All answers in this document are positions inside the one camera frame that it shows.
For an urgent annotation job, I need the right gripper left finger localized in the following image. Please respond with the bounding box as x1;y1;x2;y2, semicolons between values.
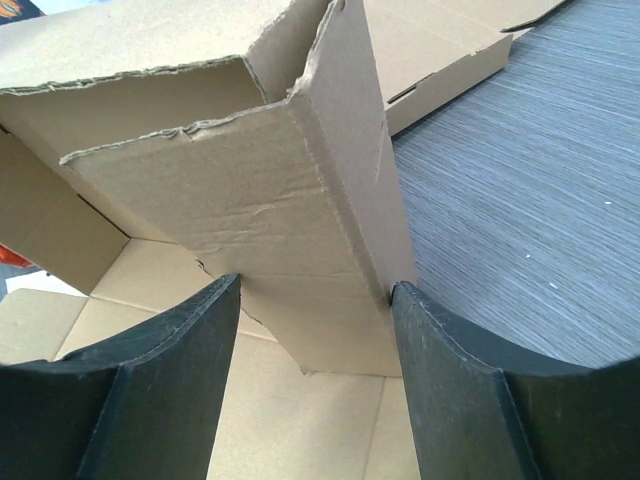
1;274;241;479

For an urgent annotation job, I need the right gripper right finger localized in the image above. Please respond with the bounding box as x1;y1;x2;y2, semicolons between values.
391;282;639;480

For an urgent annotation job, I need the large brown cardboard box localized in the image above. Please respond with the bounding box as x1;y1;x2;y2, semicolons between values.
1;1;418;479

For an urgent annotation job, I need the small flat cardboard box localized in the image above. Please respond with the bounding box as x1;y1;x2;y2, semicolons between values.
364;0;563;135

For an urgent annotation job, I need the cassava chips bag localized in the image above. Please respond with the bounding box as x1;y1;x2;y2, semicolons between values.
0;245;34;269

